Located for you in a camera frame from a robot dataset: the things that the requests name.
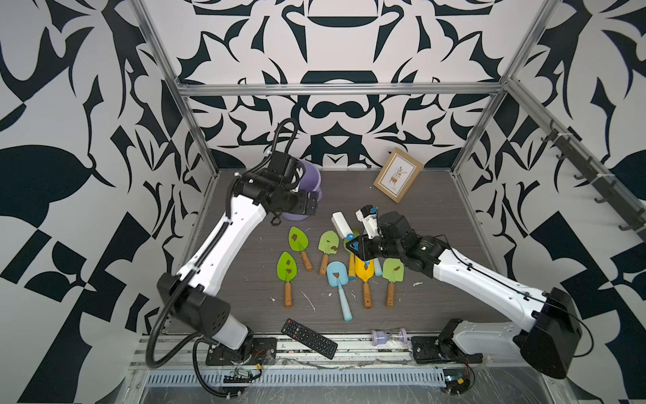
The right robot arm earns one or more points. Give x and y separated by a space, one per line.
542 328

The white blue cleaning brush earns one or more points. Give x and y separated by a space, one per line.
342 228

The wall hook rail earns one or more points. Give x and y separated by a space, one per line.
591 171

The green pointed trowel row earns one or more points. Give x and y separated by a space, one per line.
287 270
299 242

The green trowel yellow handle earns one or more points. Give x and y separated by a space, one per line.
351 262

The light green small trowel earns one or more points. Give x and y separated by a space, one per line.
393 271

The light blue pointed trowel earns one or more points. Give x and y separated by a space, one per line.
378 271

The purple sand timer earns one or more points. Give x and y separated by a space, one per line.
400 335

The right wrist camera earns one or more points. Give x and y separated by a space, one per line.
368 216

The green pointed trowel back row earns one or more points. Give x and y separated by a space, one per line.
299 242

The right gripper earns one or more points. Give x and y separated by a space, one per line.
360 246

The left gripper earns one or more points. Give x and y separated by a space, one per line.
299 206

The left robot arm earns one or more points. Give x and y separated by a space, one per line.
190 295

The yellow scoop trowel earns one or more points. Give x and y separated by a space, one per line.
365 272

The green pointed trowel front row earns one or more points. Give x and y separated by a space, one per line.
287 270

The light blue scoop trowel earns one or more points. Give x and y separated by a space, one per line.
337 275

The light green square trowel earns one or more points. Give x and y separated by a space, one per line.
328 245

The black remote control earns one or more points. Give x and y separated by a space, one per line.
309 338

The wooden picture frame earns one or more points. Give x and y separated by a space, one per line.
397 175

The purple plastic bucket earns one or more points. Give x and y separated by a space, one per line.
311 181

